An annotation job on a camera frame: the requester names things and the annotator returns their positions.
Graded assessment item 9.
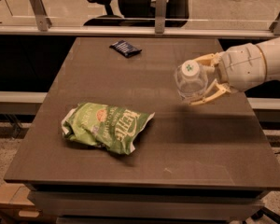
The left metal glass bracket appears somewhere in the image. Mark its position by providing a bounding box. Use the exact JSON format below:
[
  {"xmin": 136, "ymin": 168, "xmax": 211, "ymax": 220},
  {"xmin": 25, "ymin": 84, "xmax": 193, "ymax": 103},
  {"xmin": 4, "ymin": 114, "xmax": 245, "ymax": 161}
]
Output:
[{"xmin": 29, "ymin": 0, "xmax": 52, "ymax": 32}]

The middle metal glass bracket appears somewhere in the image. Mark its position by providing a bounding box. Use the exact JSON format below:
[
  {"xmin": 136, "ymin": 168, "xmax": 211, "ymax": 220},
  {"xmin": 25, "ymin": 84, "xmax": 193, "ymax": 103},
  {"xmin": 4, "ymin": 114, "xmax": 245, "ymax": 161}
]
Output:
[{"xmin": 155, "ymin": 0, "xmax": 167, "ymax": 34}]

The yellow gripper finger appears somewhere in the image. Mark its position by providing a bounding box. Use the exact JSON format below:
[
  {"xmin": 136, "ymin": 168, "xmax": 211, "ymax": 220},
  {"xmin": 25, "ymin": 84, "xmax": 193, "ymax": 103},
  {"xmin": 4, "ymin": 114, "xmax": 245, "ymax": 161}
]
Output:
[
  {"xmin": 194, "ymin": 52, "xmax": 222, "ymax": 76},
  {"xmin": 189, "ymin": 78, "xmax": 231, "ymax": 105}
]

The clear plastic water bottle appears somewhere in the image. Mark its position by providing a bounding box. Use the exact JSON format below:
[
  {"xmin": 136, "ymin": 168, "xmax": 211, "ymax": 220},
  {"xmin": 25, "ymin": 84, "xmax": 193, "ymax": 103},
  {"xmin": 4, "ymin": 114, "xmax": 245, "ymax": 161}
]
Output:
[{"xmin": 174, "ymin": 60, "xmax": 208, "ymax": 101}]

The cardboard box under table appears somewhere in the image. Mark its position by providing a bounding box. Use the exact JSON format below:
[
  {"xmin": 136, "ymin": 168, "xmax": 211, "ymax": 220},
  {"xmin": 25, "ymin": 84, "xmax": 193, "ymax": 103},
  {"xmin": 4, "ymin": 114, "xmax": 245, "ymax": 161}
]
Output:
[{"xmin": 0, "ymin": 183, "xmax": 57, "ymax": 224}]

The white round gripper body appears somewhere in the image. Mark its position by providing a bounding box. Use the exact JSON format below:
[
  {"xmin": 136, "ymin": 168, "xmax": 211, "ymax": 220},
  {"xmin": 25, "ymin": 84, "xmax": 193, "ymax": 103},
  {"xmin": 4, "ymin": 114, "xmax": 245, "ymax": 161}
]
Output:
[{"xmin": 219, "ymin": 43, "xmax": 267, "ymax": 91}]

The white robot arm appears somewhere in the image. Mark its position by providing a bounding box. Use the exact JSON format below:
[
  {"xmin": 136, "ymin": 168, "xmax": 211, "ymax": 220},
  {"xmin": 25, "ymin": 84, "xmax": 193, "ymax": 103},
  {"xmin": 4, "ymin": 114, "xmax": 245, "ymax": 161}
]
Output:
[{"xmin": 189, "ymin": 36, "xmax": 280, "ymax": 105}]

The dark blue snack packet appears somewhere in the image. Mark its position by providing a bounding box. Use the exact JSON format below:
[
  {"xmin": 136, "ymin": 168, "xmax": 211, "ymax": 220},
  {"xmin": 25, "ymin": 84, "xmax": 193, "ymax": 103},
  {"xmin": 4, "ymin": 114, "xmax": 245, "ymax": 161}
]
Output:
[{"xmin": 110, "ymin": 40, "xmax": 141, "ymax": 58}]

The glass partition panel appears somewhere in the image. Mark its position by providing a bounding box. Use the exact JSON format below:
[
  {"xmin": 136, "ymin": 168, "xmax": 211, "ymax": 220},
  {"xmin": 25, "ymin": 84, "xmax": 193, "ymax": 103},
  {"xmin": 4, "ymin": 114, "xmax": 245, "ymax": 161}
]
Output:
[{"xmin": 0, "ymin": 0, "xmax": 280, "ymax": 30}]

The black office chair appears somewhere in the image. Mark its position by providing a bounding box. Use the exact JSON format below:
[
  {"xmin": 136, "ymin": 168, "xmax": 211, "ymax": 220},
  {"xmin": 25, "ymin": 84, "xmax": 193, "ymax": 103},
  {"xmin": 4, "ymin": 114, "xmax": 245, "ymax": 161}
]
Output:
[{"xmin": 84, "ymin": 0, "xmax": 189, "ymax": 27}]

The green chips bag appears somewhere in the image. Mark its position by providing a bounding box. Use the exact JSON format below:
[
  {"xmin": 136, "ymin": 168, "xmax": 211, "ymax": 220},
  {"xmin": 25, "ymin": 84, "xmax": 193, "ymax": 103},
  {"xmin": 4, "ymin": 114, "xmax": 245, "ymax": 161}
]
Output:
[{"xmin": 61, "ymin": 103, "xmax": 154, "ymax": 155}]

